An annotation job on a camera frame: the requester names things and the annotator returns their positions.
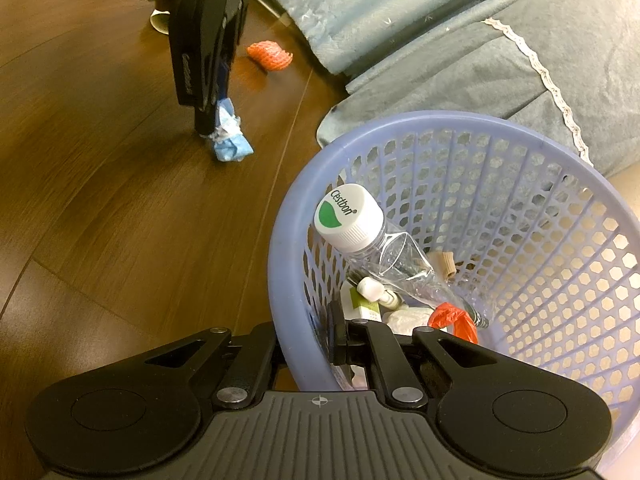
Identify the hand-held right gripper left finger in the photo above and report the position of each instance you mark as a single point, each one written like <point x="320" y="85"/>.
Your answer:
<point x="262" y="350"/>

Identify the purple plastic mesh basket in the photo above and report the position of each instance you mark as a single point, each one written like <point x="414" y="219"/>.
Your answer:
<point x="282" y="260"/>

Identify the red plastic bag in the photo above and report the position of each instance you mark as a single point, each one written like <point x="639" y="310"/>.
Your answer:
<point x="450" y="315"/>

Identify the small white tube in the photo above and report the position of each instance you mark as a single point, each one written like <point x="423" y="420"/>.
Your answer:
<point x="372" y="289"/>

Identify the orange foam fruit net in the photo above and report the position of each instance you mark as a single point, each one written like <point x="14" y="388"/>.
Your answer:
<point x="270" y="56"/>

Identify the white paper cup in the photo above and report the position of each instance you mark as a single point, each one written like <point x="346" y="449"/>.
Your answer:
<point x="159" y="22"/>

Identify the light blue curtain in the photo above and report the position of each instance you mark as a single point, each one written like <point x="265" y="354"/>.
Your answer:
<point x="400" y="5"/>

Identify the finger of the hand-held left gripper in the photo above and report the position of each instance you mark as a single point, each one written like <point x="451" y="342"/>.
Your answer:
<point x="204" y="122"/>
<point x="223" y="77"/>

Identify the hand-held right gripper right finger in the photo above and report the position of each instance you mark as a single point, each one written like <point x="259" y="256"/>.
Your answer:
<point x="335" y="332"/>

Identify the crushed clear plastic bottle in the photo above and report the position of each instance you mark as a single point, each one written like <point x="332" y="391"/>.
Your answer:
<point x="350" y="215"/>

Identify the grey-blue cloth lace trim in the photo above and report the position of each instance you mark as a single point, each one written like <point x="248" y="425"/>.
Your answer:
<point x="450" y="85"/>

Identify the blue face mask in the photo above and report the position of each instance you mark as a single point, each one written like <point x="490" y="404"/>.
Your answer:
<point x="232" y="147"/>

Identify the small white box green label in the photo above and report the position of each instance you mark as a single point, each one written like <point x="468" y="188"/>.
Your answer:
<point x="357" y="307"/>

